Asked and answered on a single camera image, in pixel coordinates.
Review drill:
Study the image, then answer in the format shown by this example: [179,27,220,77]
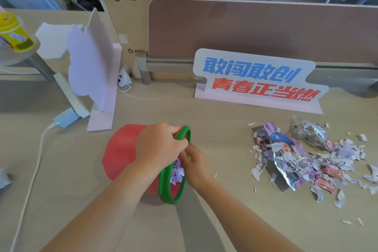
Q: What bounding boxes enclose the person's left hand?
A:
[135,123,189,173]

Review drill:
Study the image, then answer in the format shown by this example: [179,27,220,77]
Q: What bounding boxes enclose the person's right hand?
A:
[178,144,215,190]

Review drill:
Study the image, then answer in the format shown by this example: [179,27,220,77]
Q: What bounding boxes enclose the red bin with green rim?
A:
[102,124,191,205]

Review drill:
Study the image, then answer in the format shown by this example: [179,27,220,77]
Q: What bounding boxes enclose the person's left forearm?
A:
[40,161,169,252]

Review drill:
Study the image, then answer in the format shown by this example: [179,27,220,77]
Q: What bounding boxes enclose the person's right forearm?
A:
[191,172,305,252]

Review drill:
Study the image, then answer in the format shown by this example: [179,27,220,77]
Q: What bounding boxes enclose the paper scraps inside bin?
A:
[171,158,185,186]

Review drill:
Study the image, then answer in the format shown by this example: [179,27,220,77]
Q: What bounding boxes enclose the pink candy wrapper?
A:
[314,176,336,194]
[320,165,344,179]
[255,135,270,148]

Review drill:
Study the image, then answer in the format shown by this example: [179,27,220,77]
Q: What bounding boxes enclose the small white ghost-shaped gadget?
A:
[117,69,133,93]

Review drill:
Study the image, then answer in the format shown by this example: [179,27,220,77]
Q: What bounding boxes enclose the small cardboard box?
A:
[126,43,149,80]

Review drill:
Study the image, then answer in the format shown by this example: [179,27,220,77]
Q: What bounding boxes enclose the white sign with coloured lettering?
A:
[193,49,330,115]

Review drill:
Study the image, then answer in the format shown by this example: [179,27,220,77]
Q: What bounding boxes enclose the purple foil snack wrapper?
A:
[262,123,321,192]

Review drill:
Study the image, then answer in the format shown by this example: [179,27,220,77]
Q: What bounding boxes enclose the white power adapter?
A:
[54,108,81,128]

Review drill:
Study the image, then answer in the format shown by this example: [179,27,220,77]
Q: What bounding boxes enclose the white slanted stand leg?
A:
[53,72,91,119]

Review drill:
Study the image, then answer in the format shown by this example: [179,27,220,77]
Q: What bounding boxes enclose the white cloud-shaped standing board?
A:
[67,8,122,132]

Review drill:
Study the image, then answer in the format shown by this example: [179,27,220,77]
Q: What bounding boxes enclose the crumpled silver foil wrapper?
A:
[288,115,330,151]

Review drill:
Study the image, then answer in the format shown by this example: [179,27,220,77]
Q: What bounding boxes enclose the large cardboard box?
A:
[100,0,217,46]

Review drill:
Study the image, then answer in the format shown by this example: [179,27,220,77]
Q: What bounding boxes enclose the pink desk divider panel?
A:
[148,0,378,65]

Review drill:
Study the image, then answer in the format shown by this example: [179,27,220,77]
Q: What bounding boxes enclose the pile of torn paper scraps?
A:
[246,121,378,227]

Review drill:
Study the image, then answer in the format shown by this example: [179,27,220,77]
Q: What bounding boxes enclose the torn white paper sheet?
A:
[35,22,85,60]

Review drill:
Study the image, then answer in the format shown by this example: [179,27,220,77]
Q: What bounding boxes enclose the grey desk riser shelf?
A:
[0,15,57,83]

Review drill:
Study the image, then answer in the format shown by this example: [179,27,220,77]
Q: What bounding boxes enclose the yellow drink cup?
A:
[0,11,35,53]

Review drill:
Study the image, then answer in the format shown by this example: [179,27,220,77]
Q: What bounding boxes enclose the thin white cable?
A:
[118,85,160,100]

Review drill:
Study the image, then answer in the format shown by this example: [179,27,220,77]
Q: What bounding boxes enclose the white power cable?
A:
[10,122,57,252]

